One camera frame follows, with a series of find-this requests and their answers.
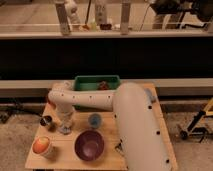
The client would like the blue sponge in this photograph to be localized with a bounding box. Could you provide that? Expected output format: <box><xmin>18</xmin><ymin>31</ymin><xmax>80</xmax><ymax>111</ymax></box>
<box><xmin>145</xmin><ymin>89</ymin><xmax>156</xmax><ymax>103</ymax></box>

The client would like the apple in white cup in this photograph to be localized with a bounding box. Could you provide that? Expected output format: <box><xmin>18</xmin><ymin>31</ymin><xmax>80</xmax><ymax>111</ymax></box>
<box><xmin>32</xmin><ymin>137</ymin><xmax>53</xmax><ymax>158</ymax></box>

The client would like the green plastic tray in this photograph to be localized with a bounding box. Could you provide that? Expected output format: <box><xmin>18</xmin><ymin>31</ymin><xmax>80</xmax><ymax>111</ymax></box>
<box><xmin>73</xmin><ymin>75</ymin><xmax>120</xmax><ymax>91</ymax></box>

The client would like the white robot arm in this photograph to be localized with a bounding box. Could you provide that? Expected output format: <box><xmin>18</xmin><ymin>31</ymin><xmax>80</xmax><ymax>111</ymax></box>
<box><xmin>48</xmin><ymin>82</ymin><xmax>172</xmax><ymax>171</ymax></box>

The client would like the light blue towel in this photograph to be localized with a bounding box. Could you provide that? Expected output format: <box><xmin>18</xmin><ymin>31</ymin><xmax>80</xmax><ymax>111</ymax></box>
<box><xmin>58</xmin><ymin>127</ymin><xmax>71</xmax><ymax>135</ymax></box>

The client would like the metal can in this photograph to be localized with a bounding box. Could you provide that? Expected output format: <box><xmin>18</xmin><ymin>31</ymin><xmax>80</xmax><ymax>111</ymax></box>
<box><xmin>40</xmin><ymin>115</ymin><xmax>54</xmax><ymax>131</ymax></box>

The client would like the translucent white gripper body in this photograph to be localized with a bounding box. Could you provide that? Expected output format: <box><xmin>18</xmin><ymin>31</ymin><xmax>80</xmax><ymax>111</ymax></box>
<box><xmin>60</xmin><ymin>113</ymin><xmax>73</xmax><ymax>128</ymax></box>

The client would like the purple bowl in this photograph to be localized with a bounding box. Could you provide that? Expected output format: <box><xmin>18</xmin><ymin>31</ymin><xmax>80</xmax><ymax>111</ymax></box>
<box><xmin>74</xmin><ymin>130</ymin><xmax>105</xmax><ymax>161</ymax></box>

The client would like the wheeled equipment stand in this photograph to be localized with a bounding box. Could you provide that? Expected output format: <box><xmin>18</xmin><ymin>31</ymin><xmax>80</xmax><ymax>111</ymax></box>
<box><xmin>179</xmin><ymin>97</ymin><xmax>213</xmax><ymax>144</ymax></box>

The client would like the small blue cup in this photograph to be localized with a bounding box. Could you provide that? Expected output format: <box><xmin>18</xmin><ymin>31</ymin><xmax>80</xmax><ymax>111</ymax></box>
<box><xmin>88</xmin><ymin>113</ymin><xmax>102</xmax><ymax>129</ymax></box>

